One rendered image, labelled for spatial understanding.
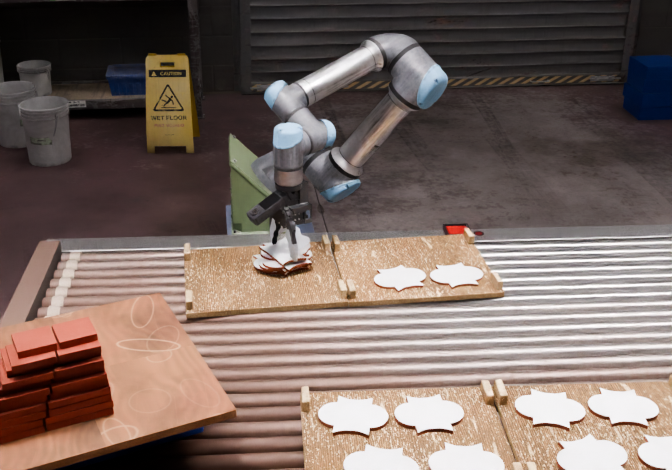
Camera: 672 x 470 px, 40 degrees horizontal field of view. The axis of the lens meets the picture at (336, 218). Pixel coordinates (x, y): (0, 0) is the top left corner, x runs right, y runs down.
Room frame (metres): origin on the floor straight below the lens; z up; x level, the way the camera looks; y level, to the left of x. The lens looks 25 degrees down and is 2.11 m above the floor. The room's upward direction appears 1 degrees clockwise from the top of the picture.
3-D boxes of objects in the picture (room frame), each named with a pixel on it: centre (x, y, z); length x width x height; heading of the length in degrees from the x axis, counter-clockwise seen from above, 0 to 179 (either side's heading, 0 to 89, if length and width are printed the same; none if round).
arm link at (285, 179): (2.20, 0.13, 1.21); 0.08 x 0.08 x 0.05
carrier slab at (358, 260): (2.22, -0.21, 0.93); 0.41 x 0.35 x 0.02; 99
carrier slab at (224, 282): (2.16, 0.20, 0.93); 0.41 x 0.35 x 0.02; 100
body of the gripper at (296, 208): (2.21, 0.12, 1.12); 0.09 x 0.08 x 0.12; 124
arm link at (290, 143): (2.20, 0.12, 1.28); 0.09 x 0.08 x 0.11; 140
